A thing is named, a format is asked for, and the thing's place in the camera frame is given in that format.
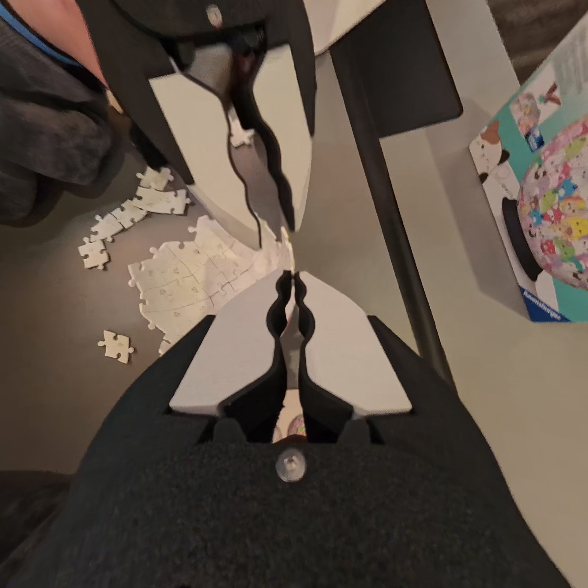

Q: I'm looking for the person's dark grey sweatshirt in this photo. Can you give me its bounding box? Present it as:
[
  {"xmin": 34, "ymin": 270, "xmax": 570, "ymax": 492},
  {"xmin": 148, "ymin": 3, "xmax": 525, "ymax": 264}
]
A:
[{"xmin": 0, "ymin": 471, "xmax": 74, "ymax": 588}]

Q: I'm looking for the person's left hand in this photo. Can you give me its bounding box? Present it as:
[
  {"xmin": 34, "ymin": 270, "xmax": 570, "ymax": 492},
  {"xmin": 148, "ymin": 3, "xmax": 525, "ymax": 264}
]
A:
[{"xmin": 59, "ymin": 0, "xmax": 113, "ymax": 90}]

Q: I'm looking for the white curved jigsaw piece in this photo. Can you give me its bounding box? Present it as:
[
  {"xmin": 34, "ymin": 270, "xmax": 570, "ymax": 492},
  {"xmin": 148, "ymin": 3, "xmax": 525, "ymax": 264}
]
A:
[{"xmin": 97, "ymin": 330, "xmax": 135, "ymax": 364}]

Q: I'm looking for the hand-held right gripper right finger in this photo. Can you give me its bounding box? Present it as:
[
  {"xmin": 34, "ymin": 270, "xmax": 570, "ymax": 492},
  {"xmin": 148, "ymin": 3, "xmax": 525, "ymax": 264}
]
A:
[{"xmin": 294, "ymin": 271, "xmax": 413, "ymax": 422}]

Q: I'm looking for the printed cardboard puzzle box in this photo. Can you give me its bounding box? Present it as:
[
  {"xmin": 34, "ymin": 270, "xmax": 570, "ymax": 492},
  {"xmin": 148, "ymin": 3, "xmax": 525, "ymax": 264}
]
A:
[{"xmin": 469, "ymin": 18, "xmax": 588, "ymax": 323}]

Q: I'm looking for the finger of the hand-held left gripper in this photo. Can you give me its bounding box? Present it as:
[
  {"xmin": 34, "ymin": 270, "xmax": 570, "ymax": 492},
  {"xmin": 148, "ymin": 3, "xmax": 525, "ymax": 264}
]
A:
[
  {"xmin": 231, "ymin": 43, "xmax": 316, "ymax": 232},
  {"xmin": 148, "ymin": 73, "xmax": 263, "ymax": 252}
]

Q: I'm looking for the half-built colourful puzzle ball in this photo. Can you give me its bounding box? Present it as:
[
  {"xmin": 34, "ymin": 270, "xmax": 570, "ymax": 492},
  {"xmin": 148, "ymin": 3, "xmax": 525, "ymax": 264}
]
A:
[{"xmin": 128, "ymin": 215, "xmax": 296, "ymax": 356}]

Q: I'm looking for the scattered pile of puzzle pieces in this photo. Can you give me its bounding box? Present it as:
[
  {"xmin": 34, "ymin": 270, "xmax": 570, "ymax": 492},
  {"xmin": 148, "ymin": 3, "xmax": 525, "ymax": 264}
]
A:
[{"xmin": 78, "ymin": 115, "xmax": 255, "ymax": 272}]

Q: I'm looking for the black rounded table panel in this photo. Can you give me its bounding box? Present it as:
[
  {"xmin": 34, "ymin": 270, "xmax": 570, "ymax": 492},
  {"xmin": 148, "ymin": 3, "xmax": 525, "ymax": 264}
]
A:
[{"xmin": 331, "ymin": 0, "xmax": 464, "ymax": 138}]

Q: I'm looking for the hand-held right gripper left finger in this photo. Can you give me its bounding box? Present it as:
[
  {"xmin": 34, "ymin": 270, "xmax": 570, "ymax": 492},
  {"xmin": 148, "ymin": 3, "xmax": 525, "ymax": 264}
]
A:
[{"xmin": 168, "ymin": 271, "xmax": 293, "ymax": 420}]

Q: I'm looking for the person's left forearm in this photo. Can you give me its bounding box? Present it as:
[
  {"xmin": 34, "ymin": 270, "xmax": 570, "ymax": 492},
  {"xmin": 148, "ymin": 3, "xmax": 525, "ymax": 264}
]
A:
[{"xmin": 0, "ymin": 0, "xmax": 126, "ymax": 227}]

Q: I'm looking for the white printed instruction leaflet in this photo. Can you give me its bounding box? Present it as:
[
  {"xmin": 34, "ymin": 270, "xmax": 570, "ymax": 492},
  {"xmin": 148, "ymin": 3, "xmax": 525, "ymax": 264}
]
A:
[{"xmin": 273, "ymin": 390, "xmax": 306, "ymax": 444}]

